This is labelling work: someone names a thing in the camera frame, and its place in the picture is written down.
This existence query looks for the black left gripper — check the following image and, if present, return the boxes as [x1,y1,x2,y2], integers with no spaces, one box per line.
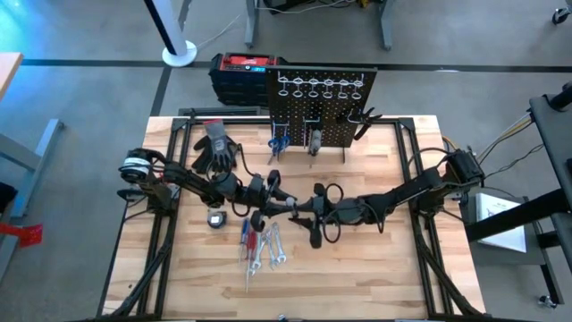
[239,169,297,233]

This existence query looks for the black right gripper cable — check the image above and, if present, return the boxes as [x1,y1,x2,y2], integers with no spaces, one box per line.
[320,182,346,245]

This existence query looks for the grey glove with red cuff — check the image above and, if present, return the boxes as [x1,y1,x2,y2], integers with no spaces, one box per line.
[203,118,241,174]

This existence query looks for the red and black toolbox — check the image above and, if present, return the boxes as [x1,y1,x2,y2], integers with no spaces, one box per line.
[207,51,279,107]

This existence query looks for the blue handled scissors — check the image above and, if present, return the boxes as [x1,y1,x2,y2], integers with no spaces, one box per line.
[266,133,292,166]

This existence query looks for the grey desk frame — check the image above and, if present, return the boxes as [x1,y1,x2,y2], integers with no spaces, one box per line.
[0,117,64,281]

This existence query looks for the wooden desk top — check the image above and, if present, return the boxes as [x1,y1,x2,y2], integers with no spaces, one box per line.
[0,51,24,102]

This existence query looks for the white pole with round base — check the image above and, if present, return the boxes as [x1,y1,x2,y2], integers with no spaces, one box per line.
[142,0,198,68]

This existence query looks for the white wire ring rack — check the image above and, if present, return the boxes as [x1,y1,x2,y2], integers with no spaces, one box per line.
[276,74,366,100]

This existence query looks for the black tape measure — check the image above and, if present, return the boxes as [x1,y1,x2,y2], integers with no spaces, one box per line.
[206,210,228,231]

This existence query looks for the red handled screwdriver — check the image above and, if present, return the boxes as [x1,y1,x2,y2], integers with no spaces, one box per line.
[244,229,259,294]

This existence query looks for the silver double prong hook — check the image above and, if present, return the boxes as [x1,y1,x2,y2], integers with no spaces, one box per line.
[302,116,321,148]
[271,121,290,151]

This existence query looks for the white booklet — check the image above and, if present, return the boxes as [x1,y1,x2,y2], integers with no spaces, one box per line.
[475,191,528,254]

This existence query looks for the red object on floor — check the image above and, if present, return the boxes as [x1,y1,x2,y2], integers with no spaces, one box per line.
[0,222,45,249]

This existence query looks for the grey desk leg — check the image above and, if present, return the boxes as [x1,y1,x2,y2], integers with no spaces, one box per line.
[243,0,261,49]
[379,0,395,51]

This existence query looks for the blue handled screwdriver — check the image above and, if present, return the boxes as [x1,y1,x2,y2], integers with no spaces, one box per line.
[238,218,251,266]

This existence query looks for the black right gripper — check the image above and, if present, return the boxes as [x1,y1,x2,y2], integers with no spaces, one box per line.
[289,182,366,250]

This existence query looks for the long silver combination wrench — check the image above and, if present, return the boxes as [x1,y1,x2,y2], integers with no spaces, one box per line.
[246,226,265,277]

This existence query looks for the black side cart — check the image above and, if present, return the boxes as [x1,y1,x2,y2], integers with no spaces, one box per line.
[459,80,572,309]

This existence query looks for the black work glove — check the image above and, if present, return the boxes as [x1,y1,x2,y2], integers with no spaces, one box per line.
[192,135,216,174]

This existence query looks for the black aluminium table frame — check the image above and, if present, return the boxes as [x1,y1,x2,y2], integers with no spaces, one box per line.
[96,106,486,322]

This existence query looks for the black pliers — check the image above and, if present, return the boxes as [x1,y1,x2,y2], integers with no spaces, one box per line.
[347,106,384,141]

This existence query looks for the black perforated pegboard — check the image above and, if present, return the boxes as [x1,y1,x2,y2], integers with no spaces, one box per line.
[265,65,379,165]

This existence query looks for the loose wire bundle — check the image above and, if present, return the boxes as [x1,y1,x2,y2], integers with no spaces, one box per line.
[473,110,545,180]

